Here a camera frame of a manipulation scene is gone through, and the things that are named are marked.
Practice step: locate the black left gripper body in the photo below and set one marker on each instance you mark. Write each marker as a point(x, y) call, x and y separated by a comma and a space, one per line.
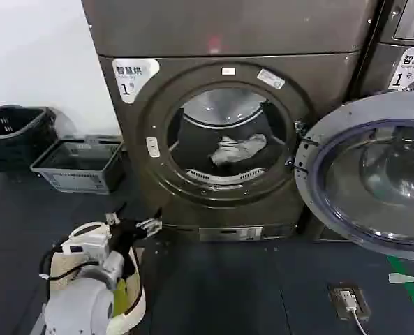
point(123, 234)

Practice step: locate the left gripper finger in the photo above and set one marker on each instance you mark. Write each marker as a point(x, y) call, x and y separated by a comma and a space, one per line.
point(116, 214)
point(151, 224)

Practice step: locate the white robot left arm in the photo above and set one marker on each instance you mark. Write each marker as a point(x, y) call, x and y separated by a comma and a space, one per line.
point(81, 300)

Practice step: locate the grey plastic laundry basket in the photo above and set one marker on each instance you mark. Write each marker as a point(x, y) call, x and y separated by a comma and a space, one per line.
point(81, 174)

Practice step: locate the cream white laundry basket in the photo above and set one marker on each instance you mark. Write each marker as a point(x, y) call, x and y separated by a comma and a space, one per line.
point(133, 289)

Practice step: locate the yellow-green cloth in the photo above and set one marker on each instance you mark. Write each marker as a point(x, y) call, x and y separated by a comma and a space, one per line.
point(120, 296)

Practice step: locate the dark garment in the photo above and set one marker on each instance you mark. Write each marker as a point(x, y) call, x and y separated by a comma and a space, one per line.
point(192, 139)

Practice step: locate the light grey crumpled garment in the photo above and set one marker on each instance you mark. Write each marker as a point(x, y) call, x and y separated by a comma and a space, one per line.
point(236, 148)

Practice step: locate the black plastic laundry basket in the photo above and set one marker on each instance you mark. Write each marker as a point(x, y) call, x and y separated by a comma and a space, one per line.
point(14, 139)

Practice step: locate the white number label sticker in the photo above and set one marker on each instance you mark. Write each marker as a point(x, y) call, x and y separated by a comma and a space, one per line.
point(133, 80)

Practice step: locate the grey dryer with round opening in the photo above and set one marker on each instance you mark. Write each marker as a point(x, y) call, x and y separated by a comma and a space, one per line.
point(227, 35)

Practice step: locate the metal floor socket box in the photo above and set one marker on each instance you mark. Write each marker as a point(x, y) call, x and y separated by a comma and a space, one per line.
point(346, 300)

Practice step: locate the round glass dryer door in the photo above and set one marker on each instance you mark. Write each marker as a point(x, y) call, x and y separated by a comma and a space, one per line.
point(367, 167)

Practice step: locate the white arrow floor sticker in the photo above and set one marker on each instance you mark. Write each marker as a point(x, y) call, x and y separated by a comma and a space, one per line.
point(402, 277)

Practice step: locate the green floor tape strip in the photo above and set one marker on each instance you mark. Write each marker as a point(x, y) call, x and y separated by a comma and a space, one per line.
point(407, 282)

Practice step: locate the grey dryer with white label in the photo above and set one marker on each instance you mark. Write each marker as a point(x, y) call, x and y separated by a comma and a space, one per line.
point(381, 66)

